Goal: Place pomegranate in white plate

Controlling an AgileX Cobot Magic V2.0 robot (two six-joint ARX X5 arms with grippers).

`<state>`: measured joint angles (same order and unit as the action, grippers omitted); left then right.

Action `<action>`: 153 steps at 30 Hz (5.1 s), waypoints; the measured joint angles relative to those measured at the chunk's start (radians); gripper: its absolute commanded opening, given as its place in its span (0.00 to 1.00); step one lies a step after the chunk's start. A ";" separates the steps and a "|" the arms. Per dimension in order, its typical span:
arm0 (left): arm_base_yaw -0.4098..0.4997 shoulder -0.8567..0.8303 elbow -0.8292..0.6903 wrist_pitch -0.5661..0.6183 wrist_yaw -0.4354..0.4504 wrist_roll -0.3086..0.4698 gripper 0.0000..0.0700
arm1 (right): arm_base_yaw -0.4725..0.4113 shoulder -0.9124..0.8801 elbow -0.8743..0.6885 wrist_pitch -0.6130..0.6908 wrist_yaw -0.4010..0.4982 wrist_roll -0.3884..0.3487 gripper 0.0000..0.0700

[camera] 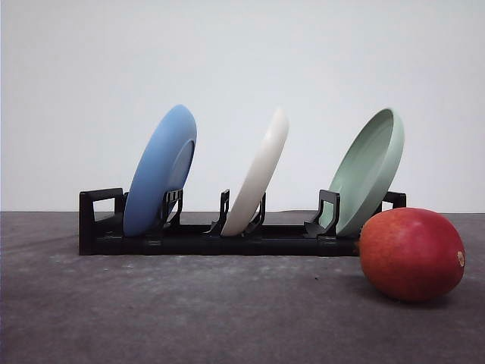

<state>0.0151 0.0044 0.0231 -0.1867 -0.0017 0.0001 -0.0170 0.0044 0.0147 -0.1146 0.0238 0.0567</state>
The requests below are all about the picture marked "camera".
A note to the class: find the white plate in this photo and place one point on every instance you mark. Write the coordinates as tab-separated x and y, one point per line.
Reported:
247	197

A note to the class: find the blue plate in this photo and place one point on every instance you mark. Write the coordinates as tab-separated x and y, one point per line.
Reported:
163	163

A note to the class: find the green plate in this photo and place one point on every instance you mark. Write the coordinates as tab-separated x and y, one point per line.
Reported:
365	172

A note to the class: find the black plastic dish rack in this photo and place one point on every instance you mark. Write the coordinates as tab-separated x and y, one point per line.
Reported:
101	226

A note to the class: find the red pomegranate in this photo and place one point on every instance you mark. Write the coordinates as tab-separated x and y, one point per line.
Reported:
412	254

